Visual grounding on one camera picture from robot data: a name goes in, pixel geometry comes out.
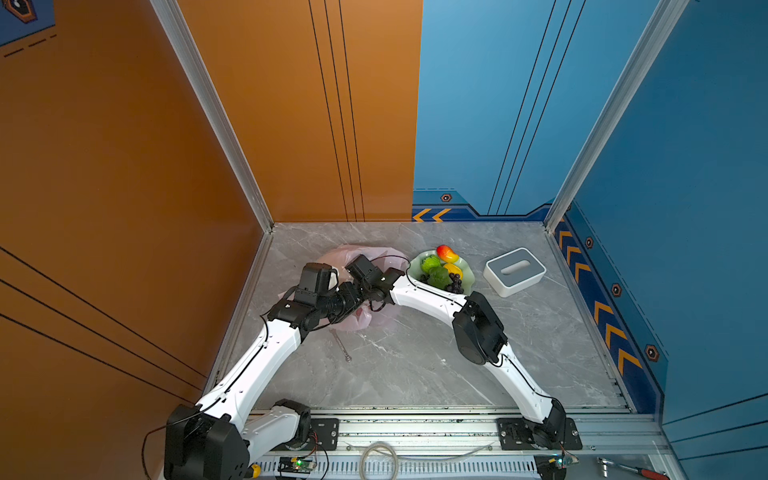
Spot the pink plastic bag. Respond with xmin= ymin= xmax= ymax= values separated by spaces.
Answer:
xmin=316 ymin=244 xmax=409 ymax=332

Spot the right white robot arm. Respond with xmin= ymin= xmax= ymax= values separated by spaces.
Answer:
xmin=345 ymin=255 xmax=567 ymax=449

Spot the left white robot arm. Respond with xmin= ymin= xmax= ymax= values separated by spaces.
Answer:
xmin=163 ymin=282 xmax=367 ymax=479

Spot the light green fruit plate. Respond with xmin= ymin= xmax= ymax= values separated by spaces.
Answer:
xmin=407 ymin=249 xmax=476 ymax=295

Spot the green bumpy fruit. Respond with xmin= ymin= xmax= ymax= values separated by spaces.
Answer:
xmin=420 ymin=255 xmax=444 ymax=275

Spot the small metal wrench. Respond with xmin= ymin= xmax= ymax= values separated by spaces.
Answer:
xmin=330 ymin=330 xmax=352 ymax=363

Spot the green leaf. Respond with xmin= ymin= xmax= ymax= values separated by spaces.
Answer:
xmin=427 ymin=266 xmax=453 ymax=290

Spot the red pear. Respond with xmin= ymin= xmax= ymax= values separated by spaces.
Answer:
xmin=436 ymin=245 xmax=460 ymax=264

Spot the yellow starfruit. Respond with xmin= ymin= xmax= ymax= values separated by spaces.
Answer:
xmin=443 ymin=263 xmax=464 ymax=279

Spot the purple grape bunch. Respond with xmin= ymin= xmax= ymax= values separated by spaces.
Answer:
xmin=420 ymin=274 xmax=464 ymax=294

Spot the white grey tissue box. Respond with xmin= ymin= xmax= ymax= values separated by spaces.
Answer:
xmin=483 ymin=247 xmax=547 ymax=298

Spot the left green circuit board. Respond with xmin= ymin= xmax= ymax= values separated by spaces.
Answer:
xmin=276 ymin=456 xmax=317 ymax=479

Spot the green circuit board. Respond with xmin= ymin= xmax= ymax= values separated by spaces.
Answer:
xmin=276 ymin=456 xmax=317 ymax=479
xmin=534 ymin=454 xmax=580 ymax=480

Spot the yellow black screwdriver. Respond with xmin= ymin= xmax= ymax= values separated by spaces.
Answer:
xmin=245 ymin=463 xmax=262 ymax=479

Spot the right green circuit board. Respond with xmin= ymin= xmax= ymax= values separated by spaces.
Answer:
xmin=534 ymin=454 xmax=580 ymax=480

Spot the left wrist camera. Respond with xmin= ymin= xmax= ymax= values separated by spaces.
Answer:
xmin=294 ymin=262 xmax=339 ymax=306

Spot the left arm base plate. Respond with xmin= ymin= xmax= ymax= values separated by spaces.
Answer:
xmin=273 ymin=418 xmax=340 ymax=451

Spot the coiled white cable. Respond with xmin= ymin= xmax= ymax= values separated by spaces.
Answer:
xmin=346 ymin=440 xmax=496 ymax=480

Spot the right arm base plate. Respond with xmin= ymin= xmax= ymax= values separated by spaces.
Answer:
xmin=496 ymin=417 xmax=584 ymax=451

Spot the aluminium front rail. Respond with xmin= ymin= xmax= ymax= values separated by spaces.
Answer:
xmin=254 ymin=409 xmax=684 ymax=479

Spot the red handled tool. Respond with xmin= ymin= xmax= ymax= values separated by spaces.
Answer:
xmin=597 ymin=457 xmax=670 ymax=480

